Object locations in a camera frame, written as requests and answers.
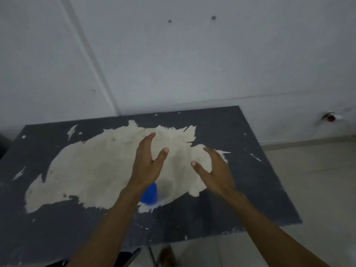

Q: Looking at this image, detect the blue plastic cup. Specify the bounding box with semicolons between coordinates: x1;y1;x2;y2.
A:
140;182;159;205

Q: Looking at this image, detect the person's left hand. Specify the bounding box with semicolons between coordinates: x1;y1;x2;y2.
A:
126;132;169;193

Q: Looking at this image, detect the person's right hand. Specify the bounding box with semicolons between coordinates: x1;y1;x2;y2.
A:
191;147;239;200

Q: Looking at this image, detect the red wall valve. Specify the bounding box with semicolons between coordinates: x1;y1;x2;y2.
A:
321;112;344;123

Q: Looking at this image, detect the person's left forearm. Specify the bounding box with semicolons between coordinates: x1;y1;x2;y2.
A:
65;186;150;267

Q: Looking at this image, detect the white wall conduit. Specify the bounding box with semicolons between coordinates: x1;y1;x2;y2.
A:
59;0;121;115

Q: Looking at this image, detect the metal table leg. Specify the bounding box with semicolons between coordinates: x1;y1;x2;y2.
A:
147;246;158;267

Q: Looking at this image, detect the person's right forearm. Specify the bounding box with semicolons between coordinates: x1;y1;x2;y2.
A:
221;190;326;267

